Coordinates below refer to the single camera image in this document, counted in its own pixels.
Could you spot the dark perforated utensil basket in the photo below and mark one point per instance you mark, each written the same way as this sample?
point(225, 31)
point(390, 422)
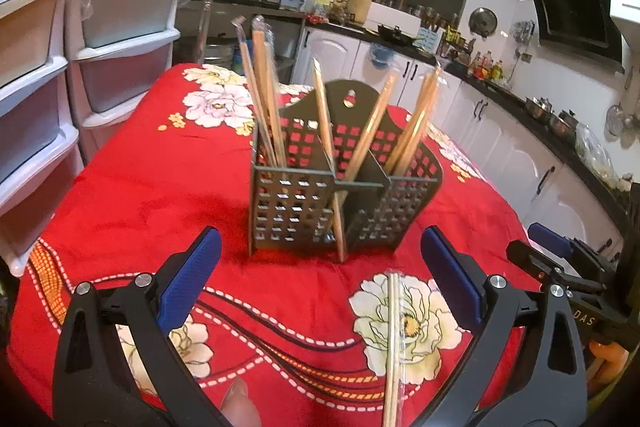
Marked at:
point(300, 207)

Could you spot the metal shelf rack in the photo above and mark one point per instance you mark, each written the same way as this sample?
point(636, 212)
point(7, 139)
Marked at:
point(206, 27)

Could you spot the blue utensil rack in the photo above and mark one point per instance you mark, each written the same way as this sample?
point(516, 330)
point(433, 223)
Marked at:
point(430, 39)

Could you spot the hanging steel strainer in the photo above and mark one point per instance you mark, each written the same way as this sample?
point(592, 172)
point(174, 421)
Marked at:
point(620, 119)

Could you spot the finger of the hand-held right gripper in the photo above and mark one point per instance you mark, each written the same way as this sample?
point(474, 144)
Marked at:
point(550, 238)
point(535, 259)

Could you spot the red floral tablecloth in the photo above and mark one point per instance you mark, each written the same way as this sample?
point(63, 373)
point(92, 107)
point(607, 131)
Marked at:
point(150, 187)

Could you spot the steel pot lid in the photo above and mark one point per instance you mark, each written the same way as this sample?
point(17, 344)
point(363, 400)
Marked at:
point(483, 23)

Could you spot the black wok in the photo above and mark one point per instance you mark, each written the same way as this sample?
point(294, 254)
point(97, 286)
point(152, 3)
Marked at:
point(400, 36)

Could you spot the steel cooking pot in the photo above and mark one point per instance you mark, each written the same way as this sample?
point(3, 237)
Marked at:
point(564, 126)
point(539, 108)

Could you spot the black range hood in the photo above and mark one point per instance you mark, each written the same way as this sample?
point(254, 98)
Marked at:
point(575, 12)

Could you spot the row of condiment bottles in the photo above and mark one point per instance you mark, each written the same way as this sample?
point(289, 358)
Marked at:
point(485, 67)

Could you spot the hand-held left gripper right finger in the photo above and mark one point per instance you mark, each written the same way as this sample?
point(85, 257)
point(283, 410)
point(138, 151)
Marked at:
point(452, 277)

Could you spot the person's right hand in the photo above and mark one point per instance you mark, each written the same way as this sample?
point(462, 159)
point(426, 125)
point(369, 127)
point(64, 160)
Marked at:
point(607, 364)

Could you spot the wooden chopstick pair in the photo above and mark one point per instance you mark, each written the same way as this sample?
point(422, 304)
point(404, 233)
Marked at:
point(393, 357)

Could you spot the person's left hand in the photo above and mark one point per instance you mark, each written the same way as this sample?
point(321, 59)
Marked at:
point(241, 404)

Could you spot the white kitchen base cabinets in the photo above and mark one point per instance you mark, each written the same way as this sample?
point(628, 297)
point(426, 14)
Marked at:
point(500, 142)

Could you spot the white countertop appliance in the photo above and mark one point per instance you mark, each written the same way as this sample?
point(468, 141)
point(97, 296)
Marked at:
point(395, 14)

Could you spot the steel pot under rack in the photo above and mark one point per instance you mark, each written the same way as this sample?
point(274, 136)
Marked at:
point(218, 52)

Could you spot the bunch of wooden chopsticks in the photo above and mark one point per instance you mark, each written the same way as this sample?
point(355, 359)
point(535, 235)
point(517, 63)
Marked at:
point(265, 107)

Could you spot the drawer unit with pale-blue drawer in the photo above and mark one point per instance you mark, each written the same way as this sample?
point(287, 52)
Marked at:
point(125, 57)

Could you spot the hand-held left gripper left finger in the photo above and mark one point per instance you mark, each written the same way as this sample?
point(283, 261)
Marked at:
point(192, 277)

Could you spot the drawer unit with beige drawer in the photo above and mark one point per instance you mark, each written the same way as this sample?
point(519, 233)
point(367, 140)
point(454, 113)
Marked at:
point(30, 97)

